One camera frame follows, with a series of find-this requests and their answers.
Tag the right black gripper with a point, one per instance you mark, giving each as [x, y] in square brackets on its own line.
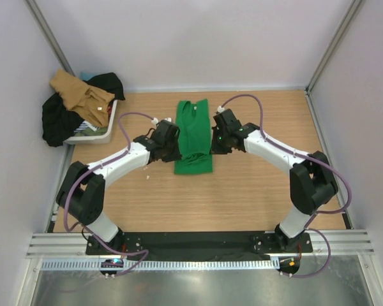
[215, 148]

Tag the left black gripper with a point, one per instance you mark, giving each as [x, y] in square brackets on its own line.
[176, 155]

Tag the green tank top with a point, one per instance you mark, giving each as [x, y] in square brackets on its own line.
[194, 138]

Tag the tan tank top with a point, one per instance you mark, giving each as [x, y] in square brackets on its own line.
[90, 102]

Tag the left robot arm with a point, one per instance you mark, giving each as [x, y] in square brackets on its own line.
[83, 189]

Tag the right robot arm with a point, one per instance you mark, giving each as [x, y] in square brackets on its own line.
[311, 180]

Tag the black tank top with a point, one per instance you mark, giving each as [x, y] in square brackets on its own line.
[108, 82]

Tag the white laundry bin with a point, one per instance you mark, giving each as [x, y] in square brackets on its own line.
[97, 139]

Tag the camouflage garment in bin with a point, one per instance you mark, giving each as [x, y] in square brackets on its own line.
[96, 131]

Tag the striped garment in bin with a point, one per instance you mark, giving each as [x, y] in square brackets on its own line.
[84, 125]

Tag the black garment over bin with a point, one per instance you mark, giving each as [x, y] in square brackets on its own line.
[58, 123]

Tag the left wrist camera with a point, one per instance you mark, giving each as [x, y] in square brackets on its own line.
[156, 121]

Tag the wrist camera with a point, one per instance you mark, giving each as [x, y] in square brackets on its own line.
[220, 109]
[156, 121]

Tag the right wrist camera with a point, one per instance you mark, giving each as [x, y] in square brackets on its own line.
[220, 109]

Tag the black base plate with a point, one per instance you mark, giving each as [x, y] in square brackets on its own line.
[216, 247]

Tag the slotted cable duct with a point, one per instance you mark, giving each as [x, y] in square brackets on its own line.
[118, 265]

